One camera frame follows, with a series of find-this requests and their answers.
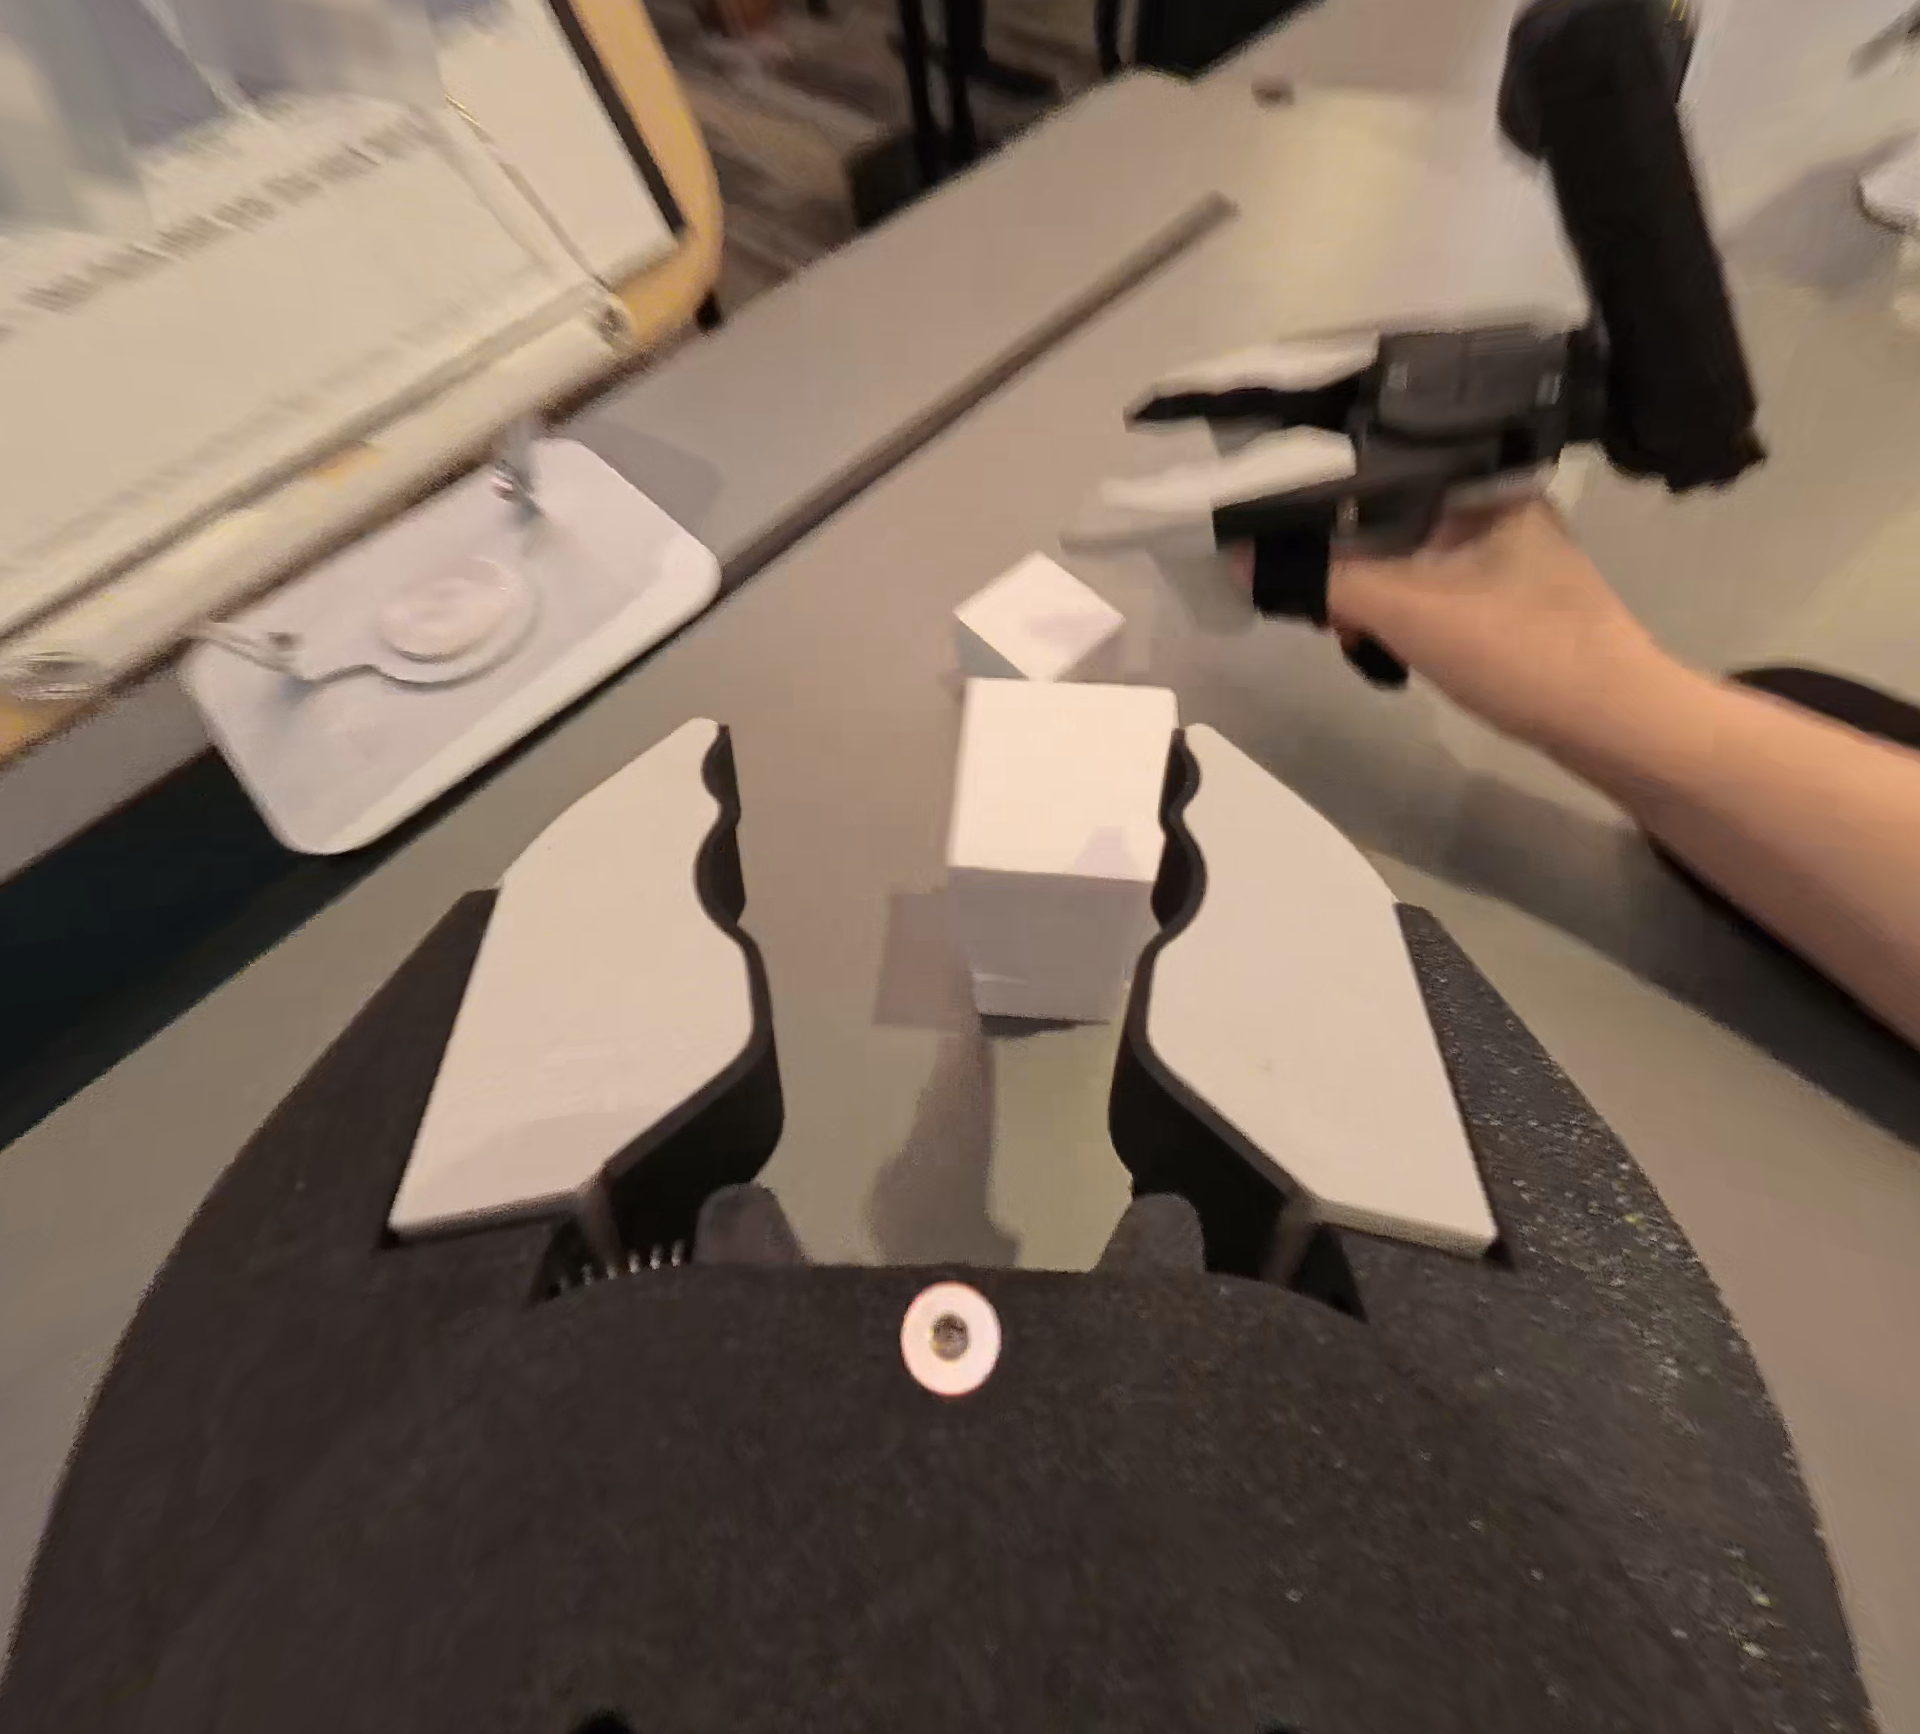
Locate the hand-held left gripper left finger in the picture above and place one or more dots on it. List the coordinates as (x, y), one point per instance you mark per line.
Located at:
(585, 1015)

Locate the printed instruction sheet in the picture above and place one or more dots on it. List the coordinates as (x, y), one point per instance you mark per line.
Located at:
(300, 264)

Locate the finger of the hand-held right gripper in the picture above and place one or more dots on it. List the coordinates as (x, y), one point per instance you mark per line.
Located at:
(1245, 482)
(1275, 366)

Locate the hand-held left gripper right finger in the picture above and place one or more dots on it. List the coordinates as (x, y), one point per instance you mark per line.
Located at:
(1304, 1028)

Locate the person's right forearm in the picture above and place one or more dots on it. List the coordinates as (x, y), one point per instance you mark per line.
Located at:
(1784, 818)

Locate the person's right hand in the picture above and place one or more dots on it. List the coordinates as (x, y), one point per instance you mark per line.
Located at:
(1515, 625)

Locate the white hard foam cube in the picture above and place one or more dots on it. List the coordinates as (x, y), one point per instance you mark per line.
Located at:
(1080, 998)
(1058, 788)
(1034, 617)

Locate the white and wooden document stand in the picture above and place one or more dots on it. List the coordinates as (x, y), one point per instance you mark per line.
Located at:
(630, 564)

